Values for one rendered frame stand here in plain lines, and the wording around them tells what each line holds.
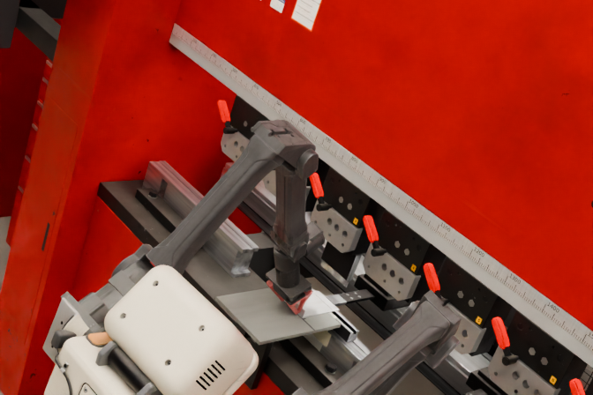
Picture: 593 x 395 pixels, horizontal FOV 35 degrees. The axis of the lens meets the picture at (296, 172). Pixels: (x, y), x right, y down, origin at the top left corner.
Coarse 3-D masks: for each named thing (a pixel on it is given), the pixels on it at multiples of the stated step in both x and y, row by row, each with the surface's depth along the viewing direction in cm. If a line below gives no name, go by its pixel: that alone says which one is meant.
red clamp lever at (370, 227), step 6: (366, 216) 215; (366, 222) 214; (372, 222) 215; (366, 228) 214; (372, 228) 214; (372, 234) 214; (372, 240) 214; (378, 240) 215; (378, 246) 214; (372, 252) 213; (378, 252) 212; (384, 252) 214
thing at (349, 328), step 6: (312, 288) 242; (336, 312) 235; (336, 318) 233; (342, 318) 234; (342, 324) 231; (348, 324) 232; (336, 330) 232; (342, 330) 231; (348, 330) 229; (354, 330) 231; (342, 336) 231; (348, 336) 229; (354, 336) 231
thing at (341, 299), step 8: (360, 280) 251; (368, 280) 251; (360, 288) 252; (368, 288) 249; (376, 288) 248; (328, 296) 240; (336, 296) 241; (344, 296) 243; (352, 296) 244; (360, 296) 245; (368, 296) 247; (376, 296) 247; (384, 296) 246; (392, 296) 247; (336, 304) 238; (376, 304) 248; (384, 304) 245; (392, 304) 247; (400, 304) 250; (408, 304) 252
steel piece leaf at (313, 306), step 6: (312, 294) 239; (312, 300) 236; (318, 300) 237; (306, 306) 233; (312, 306) 234; (318, 306) 235; (324, 306) 236; (300, 312) 228; (306, 312) 230; (312, 312) 231; (318, 312) 232; (324, 312) 233
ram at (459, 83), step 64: (192, 0) 266; (256, 0) 246; (384, 0) 213; (448, 0) 200; (512, 0) 188; (576, 0) 178; (256, 64) 247; (320, 64) 229; (384, 64) 214; (448, 64) 201; (512, 64) 189; (576, 64) 178; (320, 128) 230; (384, 128) 215; (448, 128) 201; (512, 128) 190; (576, 128) 179; (448, 192) 202; (512, 192) 190; (576, 192) 180; (448, 256) 203; (512, 256) 191; (576, 256) 180
